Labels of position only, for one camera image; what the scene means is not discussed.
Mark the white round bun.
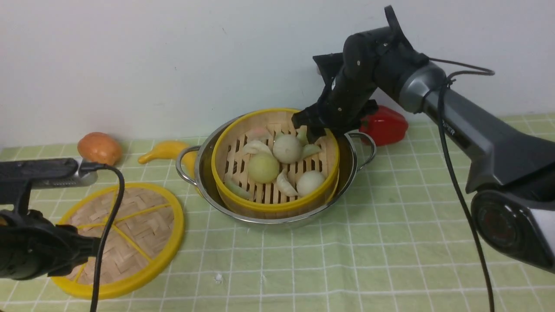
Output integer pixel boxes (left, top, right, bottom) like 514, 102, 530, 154
272, 134, 303, 164
297, 170, 326, 197

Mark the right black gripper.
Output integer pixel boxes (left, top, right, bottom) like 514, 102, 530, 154
291, 74, 377, 144

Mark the left black camera cable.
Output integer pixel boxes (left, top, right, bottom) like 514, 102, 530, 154
80, 162, 126, 312

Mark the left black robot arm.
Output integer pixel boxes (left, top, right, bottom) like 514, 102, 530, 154
0, 210, 101, 281

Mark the yellow woven bamboo steamer lid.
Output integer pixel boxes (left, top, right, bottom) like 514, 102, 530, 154
50, 182, 186, 300

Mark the yellow banana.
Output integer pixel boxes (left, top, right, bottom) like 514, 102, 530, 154
137, 140, 197, 178

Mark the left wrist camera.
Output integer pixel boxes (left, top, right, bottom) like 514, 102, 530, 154
0, 158, 98, 205

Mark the yellow bamboo steamer basket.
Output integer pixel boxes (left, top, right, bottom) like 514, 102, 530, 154
211, 108, 340, 219

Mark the stainless steel pot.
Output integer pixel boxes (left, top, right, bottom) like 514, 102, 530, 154
175, 108, 377, 227

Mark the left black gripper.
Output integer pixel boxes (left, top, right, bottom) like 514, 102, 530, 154
17, 211, 101, 278

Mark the white round bun front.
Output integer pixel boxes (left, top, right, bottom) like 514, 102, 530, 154
297, 170, 326, 197

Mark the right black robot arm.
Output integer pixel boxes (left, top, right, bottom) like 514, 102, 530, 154
291, 6, 555, 273

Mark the red bell pepper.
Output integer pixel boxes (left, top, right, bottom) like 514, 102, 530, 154
359, 105, 409, 146

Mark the white dumpling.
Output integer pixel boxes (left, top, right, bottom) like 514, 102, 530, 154
275, 169, 299, 197

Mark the yellowish round bun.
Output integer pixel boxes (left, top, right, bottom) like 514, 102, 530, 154
248, 153, 280, 184

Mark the right black cable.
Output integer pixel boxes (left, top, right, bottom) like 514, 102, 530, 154
427, 57, 496, 312

